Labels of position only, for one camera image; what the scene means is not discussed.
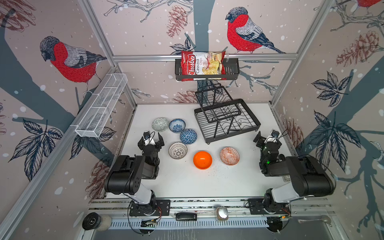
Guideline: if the small black box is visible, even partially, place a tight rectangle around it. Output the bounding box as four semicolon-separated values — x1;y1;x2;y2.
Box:
176;212;198;221

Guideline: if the orange plastic bowl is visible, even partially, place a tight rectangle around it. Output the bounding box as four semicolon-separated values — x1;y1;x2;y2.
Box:
193;151;213;170

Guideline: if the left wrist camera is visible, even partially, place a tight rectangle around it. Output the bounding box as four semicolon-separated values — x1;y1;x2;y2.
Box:
143;131;152;142

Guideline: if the white brown patterned bowl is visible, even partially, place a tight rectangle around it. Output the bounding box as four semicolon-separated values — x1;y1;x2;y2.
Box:
169;142;188;160

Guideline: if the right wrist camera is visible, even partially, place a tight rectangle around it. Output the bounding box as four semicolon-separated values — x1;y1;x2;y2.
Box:
265;130;280;143

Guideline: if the blue white rimmed bowl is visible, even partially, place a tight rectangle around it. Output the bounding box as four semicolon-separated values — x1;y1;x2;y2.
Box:
169;119;186;133

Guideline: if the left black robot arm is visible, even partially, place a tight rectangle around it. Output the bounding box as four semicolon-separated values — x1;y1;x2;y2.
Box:
104;131;165;212

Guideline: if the silver round button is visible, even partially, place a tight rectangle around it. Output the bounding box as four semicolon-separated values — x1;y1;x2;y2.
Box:
216;207;229;221

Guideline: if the black round knob device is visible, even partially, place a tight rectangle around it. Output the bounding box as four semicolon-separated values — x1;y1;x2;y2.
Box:
82;212;112;232

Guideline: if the metal spoon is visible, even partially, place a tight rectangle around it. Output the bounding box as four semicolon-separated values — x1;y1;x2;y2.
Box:
298;215;332;226

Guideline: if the black wall shelf basket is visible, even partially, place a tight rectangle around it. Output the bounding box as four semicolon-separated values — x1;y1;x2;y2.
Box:
175;59;240;82

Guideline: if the red white patterned bowl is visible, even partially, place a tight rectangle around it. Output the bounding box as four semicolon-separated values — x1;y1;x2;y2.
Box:
220;147;240;166

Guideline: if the white wire wall basket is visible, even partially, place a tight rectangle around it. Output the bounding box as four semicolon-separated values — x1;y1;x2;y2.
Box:
75;73;128;138

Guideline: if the red cassava chips bag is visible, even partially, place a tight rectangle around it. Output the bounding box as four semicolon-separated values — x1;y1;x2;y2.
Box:
181;51;226;82

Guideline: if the black wire dish rack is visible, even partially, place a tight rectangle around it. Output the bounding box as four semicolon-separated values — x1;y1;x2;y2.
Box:
194;84;261;145

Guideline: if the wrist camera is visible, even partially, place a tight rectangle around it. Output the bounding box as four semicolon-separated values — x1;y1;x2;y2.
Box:
265;130;280;143
143;131;152;142

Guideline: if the grey green patterned bowl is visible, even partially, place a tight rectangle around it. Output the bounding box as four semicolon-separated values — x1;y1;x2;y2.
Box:
152;117;169;132

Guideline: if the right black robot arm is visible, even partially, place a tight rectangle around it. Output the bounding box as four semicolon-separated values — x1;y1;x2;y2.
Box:
254;130;336;214

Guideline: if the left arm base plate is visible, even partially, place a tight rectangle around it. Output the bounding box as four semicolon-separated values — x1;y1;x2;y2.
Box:
129;200;171;217

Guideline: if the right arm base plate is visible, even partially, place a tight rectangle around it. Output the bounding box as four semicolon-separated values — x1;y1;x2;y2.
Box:
245;198;291;215

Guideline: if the dark blue patterned bowl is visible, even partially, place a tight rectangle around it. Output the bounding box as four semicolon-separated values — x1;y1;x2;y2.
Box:
180;129;198;145

